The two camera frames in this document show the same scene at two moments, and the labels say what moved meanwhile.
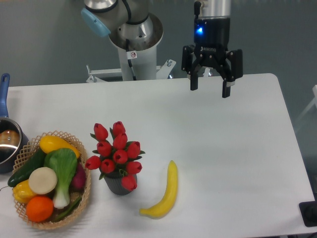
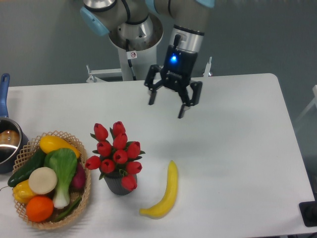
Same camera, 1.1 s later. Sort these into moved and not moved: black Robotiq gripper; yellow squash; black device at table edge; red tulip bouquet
Moved: black Robotiq gripper
Not moved: yellow squash; black device at table edge; red tulip bouquet
